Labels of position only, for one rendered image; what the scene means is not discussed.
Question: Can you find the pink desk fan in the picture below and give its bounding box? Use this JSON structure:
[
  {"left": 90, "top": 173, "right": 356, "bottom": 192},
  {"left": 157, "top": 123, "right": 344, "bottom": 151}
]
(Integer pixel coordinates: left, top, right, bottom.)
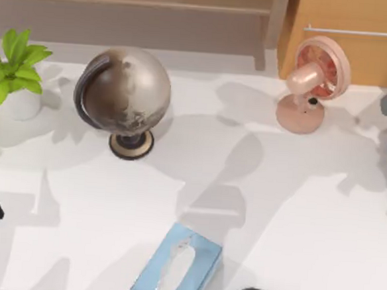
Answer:
[{"left": 274, "top": 33, "right": 354, "bottom": 138}]

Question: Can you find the light blue tissue box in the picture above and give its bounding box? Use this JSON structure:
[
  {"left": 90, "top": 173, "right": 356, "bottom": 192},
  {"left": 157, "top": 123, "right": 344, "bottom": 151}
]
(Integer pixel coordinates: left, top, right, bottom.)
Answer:
[{"left": 126, "top": 219, "right": 225, "bottom": 290}]

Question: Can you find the wooden open shelf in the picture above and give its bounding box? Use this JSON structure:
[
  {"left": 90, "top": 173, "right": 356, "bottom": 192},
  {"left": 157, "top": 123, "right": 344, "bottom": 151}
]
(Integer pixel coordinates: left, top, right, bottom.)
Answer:
[{"left": 0, "top": 0, "right": 290, "bottom": 72}]

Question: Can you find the grey and brown globe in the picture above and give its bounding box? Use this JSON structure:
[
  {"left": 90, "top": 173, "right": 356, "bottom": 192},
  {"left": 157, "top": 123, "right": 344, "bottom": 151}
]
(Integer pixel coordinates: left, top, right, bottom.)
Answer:
[{"left": 68, "top": 42, "right": 175, "bottom": 164}]

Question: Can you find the wooden cupboard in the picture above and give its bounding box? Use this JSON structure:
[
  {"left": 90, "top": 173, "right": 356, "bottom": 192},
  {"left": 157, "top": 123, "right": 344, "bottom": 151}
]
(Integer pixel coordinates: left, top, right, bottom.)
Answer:
[{"left": 274, "top": 0, "right": 387, "bottom": 89}]

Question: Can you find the long metal handle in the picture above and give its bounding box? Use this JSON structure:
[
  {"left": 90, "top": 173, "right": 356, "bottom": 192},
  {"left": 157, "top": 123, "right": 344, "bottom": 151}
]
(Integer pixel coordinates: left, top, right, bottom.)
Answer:
[{"left": 303, "top": 24, "right": 387, "bottom": 38}]

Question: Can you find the green plant in white pot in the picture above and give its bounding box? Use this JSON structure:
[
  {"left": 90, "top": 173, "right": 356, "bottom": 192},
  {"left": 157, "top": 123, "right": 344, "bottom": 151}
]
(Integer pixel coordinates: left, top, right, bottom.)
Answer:
[{"left": 0, "top": 26, "right": 55, "bottom": 123}]

